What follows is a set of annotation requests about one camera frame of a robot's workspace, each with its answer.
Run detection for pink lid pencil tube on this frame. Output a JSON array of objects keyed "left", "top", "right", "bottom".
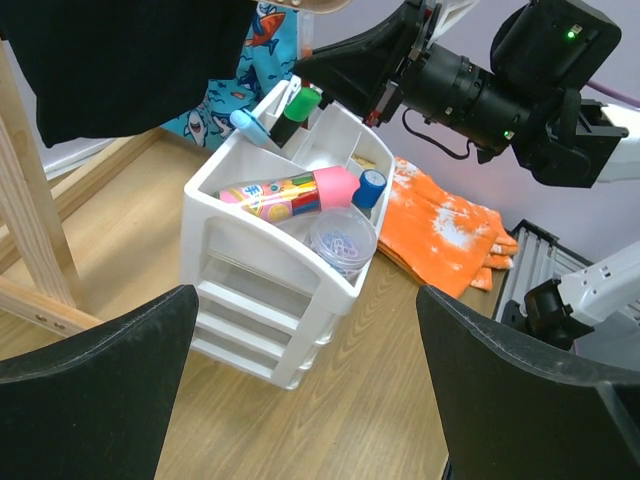
[{"left": 213, "top": 166, "right": 360, "bottom": 224}]

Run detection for black green highlighter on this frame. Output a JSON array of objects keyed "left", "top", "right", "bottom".
[{"left": 270, "top": 87, "right": 322, "bottom": 148}]

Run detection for orange white tie-dye cloth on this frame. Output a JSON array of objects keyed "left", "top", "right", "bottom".
[{"left": 378, "top": 157, "right": 519, "bottom": 298}]

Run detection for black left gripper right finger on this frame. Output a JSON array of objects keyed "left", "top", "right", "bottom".
[{"left": 416, "top": 285, "right": 639, "bottom": 479}]

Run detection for white plastic drawer organizer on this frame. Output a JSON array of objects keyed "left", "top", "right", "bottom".
[{"left": 180, "top": 103, "right": 395, "bottom": 390}]

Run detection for blue cap clear tube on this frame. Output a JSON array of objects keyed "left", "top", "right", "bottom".
[{"left": 352, "top": 169, "right": 387, "bottom": 218}]

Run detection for blue fish print garment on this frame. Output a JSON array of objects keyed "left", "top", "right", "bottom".
[{"left": 162, "top": 2, "right": 298, "bottom": 150}]

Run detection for red pen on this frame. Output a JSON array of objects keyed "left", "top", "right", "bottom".
[{"left": 298, "top": 11, "right": 314, "bottom": 59}]

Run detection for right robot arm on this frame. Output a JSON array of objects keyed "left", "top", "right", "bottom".
[{"left": 294, "top": 1, "right": 639, "bottom": 189}]

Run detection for wooden clothes rack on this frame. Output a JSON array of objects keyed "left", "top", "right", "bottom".
[{"left": 0, "top": 39, "right": 166, "bottom": 339}]

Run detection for aluminium frame rails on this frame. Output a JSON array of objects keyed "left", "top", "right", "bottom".
[{"left": 492, "top": 218, "right": 640, "bottom": 371}]

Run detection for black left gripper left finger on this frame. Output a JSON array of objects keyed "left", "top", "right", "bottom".
[{"left": 1, "top": 285, "right": 198, "bottom": 479}]

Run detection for black shorts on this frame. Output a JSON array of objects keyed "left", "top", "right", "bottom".
[{"left": 1, "top": 1, "right": 257, "bottom": 148}]

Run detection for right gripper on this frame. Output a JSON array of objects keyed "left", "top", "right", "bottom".
[{"left": 294, "top": 1, "right": 440, "bottom": 127}]

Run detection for small yellow eraser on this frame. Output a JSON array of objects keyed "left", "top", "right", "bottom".
[{"left": 351, "top": 154, "right": 377, "bottom": 170}]

